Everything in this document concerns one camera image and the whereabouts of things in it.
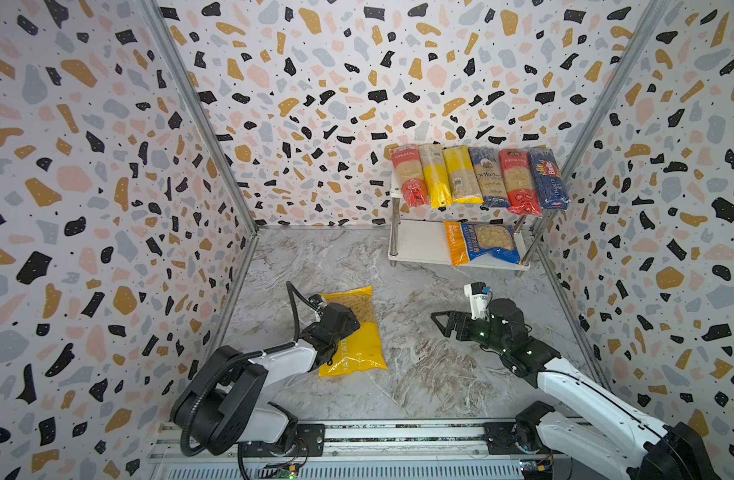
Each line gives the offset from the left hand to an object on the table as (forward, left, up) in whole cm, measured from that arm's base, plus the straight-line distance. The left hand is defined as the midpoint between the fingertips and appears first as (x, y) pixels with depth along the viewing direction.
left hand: (346, 316), depth 91 cm
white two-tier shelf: (+31, -24, 0) cm, 39 cm away
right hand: (-6, -26, +12) cm, 29 cm away
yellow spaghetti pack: (+26, -34, +32) cm, 54 cm away
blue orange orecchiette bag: (+25, -50, +6) cm, 57 cm away
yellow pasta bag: (-10, -5, -2) cm, 11 cm away
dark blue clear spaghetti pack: (+26, -42, +32) cm, 59 cm away
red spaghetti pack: (+23, -49, +32) cm, 63 cm away
